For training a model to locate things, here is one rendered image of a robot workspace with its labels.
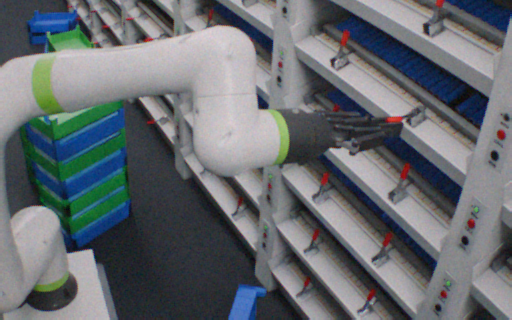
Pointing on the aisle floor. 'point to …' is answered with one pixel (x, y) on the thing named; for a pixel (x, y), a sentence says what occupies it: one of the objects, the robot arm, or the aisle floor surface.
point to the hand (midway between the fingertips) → (385, 127)
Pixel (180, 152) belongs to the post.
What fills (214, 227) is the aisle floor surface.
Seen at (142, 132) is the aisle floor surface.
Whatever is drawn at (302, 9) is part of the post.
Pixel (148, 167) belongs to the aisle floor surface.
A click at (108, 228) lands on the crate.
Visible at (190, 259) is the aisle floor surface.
